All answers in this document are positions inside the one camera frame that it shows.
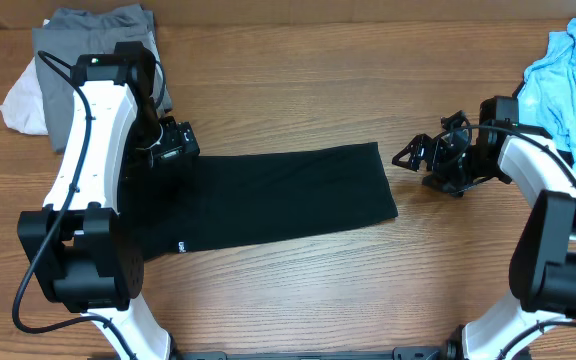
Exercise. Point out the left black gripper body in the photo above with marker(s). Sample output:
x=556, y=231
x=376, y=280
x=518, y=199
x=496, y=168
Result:
x=173, y=143

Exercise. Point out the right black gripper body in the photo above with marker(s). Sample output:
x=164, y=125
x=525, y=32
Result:
x=459, y=164

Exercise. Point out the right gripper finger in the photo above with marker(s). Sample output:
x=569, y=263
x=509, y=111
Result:
x=458, y=121
x=411, y=156

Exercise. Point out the black t-shirt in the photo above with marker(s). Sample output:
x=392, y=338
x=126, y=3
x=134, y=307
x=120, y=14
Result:
x=216, y=202

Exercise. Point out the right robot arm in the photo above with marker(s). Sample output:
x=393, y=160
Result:
x=506, y=330

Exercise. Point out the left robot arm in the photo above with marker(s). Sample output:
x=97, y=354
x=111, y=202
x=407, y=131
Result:
x=83, y=265

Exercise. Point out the light blue shirt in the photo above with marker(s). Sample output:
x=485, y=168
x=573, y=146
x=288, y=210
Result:
x=573, y=100

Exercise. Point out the folded grey shorts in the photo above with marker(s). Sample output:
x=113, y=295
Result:
x=71, y=33

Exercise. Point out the white cloth under shorts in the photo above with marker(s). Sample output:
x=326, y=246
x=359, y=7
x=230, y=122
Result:
x=22, y=109

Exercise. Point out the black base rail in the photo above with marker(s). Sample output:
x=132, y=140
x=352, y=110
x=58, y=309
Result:
x=400, y=353

